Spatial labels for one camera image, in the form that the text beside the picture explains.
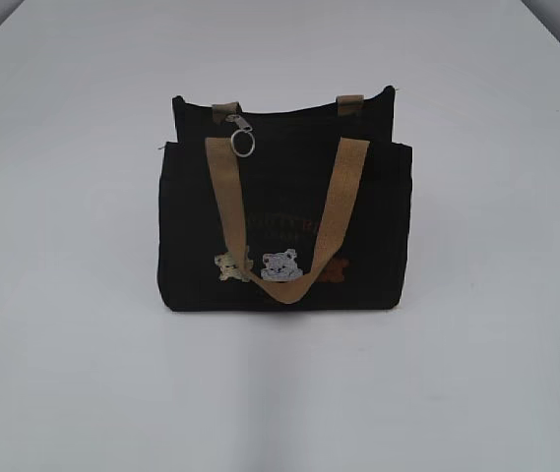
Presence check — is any black canvas tote bag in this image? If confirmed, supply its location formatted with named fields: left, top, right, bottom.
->
left=153, top=85, right=414, bottom=313

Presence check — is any silver zipper pull ring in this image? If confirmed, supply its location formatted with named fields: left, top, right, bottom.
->
left=226, top=113, right=256, bottom=160

